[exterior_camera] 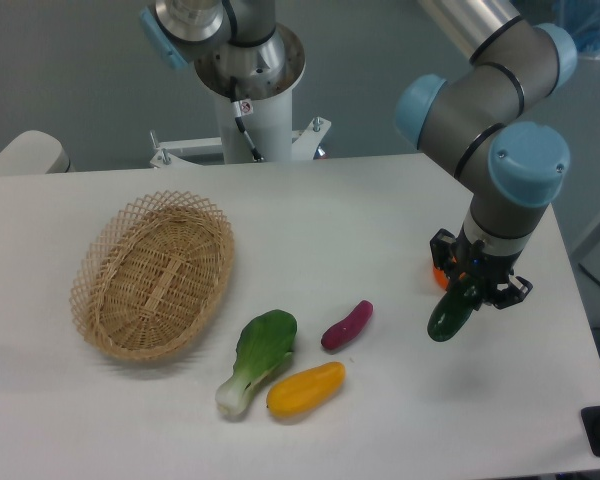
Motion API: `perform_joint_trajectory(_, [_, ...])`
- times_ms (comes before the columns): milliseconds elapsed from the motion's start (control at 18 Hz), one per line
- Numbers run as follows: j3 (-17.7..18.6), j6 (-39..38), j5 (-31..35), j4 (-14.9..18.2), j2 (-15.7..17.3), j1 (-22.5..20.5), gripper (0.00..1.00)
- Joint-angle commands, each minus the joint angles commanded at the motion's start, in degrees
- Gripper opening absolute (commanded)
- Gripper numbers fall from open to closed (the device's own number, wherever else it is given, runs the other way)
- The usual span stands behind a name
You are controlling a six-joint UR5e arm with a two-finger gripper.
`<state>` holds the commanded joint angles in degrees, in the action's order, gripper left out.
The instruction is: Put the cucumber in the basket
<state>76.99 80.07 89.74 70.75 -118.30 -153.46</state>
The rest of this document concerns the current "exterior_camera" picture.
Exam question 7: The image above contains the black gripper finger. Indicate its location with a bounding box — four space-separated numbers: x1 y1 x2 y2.
429 229 456 273
489 275 533 308

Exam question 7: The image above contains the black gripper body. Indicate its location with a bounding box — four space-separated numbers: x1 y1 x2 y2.
448 232 520 305

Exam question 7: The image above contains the dark green cucumber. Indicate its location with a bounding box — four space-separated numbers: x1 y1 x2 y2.
427 276 483 342

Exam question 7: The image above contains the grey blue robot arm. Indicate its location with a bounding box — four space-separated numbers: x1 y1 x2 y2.
139 1 577 309

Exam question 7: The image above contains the woven wicker oval basket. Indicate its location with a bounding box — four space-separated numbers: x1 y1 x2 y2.
69 191 234 362

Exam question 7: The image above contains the orange tangerine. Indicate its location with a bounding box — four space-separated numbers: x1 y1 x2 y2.
432 265 450 291

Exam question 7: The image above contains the purple sweet potato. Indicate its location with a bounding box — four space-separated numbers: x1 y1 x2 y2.
321 300 374 351

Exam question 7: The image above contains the green bok choy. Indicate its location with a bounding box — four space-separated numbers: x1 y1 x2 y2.
215 309 297 418

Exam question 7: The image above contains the yellow squash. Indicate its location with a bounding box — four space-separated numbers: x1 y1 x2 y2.
266 362 346 418

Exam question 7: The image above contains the blue plastic bag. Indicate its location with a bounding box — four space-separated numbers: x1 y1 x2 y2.
559 0 600 60

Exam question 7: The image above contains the black cable on pedestal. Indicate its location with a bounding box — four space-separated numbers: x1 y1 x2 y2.
228 75 265 163

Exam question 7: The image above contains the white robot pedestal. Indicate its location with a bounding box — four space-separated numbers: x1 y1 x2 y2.
150 24 331 168

